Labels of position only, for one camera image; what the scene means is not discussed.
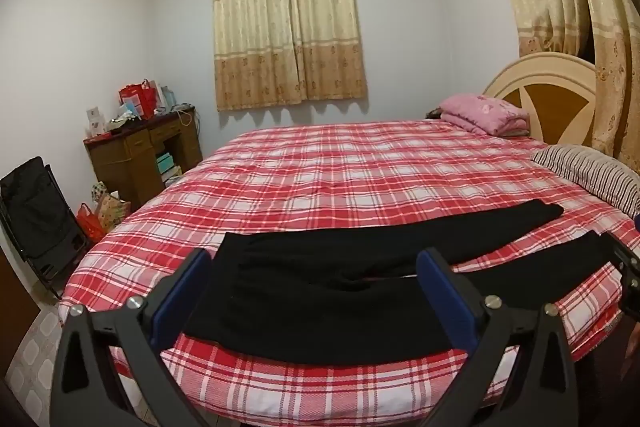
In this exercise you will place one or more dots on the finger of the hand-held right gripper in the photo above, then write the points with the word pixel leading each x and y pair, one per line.
pixel 626 259

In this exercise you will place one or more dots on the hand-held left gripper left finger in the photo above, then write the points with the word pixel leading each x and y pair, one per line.
pixel 177 304

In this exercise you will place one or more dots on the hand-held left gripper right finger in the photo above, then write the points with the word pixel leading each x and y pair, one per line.
pixel 445 304

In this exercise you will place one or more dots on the black pants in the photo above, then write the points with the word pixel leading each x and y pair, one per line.
pixel 320 287

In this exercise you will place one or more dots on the striped pillow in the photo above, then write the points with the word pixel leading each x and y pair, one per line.
pixel 590 172

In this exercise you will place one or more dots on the patterned gift bag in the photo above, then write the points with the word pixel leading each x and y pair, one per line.
pixel 112 209

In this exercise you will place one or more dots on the orange plastic bag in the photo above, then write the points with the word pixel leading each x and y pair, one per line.
pixel 90 222

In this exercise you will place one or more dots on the stack of teal boxes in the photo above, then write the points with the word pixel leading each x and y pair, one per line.
pixel 166 163

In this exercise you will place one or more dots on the brown wooden desk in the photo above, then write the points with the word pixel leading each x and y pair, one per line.
pixel 130 152

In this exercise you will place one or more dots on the cream wooden headboard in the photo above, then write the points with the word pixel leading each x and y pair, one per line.
pixel 550 112

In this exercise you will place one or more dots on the black folding chair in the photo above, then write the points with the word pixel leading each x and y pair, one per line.
pixel 35 217

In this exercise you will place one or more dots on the bed with red plaid sheet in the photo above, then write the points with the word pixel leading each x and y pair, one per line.
pixel 325 167

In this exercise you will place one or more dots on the pink folded blanket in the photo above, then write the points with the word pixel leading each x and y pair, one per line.
pixel 482 112

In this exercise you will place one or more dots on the white box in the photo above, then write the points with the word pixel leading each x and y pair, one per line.
pixel 96 120

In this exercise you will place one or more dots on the red gift bag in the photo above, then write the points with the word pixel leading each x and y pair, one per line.
pixel 140 99

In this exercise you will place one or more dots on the beige window curtain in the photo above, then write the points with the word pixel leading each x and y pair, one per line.
pixel 285 32

